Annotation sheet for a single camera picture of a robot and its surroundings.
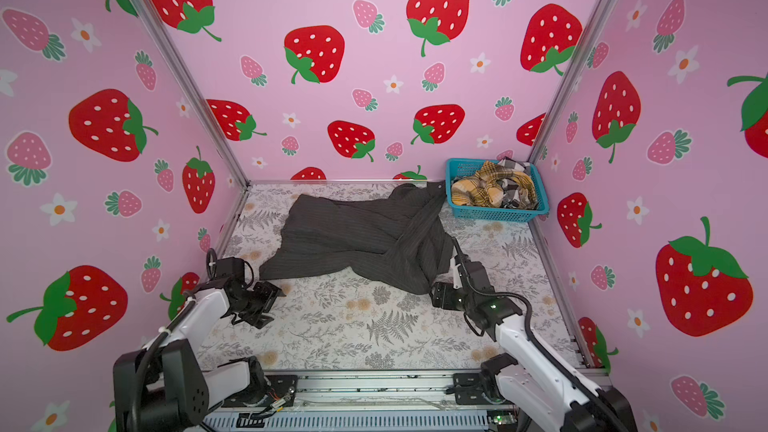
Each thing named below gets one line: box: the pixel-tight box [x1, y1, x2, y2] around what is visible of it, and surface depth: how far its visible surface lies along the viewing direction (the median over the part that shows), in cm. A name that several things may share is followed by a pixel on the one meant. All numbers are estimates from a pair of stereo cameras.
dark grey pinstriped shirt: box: [260, 181, 454, 294], surface depth 103 cm
